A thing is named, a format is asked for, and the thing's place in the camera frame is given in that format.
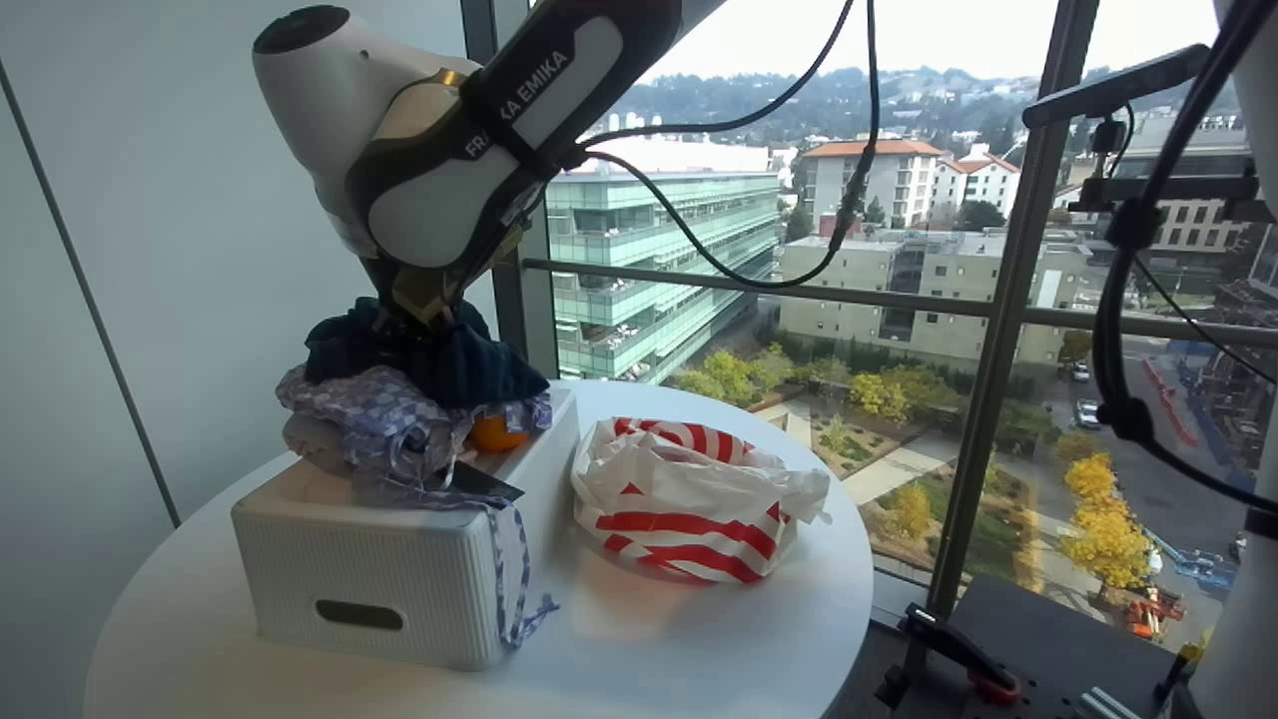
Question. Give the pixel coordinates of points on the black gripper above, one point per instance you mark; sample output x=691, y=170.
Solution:
x=428, y=292

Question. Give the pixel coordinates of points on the dark navy clothing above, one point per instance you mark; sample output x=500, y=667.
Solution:
x=458, y=365

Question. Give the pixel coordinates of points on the blue white checkered cloth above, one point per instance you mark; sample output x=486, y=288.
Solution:
x=380, y=434

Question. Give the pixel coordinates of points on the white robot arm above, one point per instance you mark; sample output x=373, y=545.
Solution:
x=428, y=161

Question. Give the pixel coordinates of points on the red white plastic bag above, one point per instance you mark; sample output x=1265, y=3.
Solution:
x=689, y=499

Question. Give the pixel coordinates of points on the orange fruit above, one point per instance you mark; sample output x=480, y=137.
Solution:
x=496, y=438

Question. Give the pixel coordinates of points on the white storage box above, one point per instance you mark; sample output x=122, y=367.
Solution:
x=385, y=574

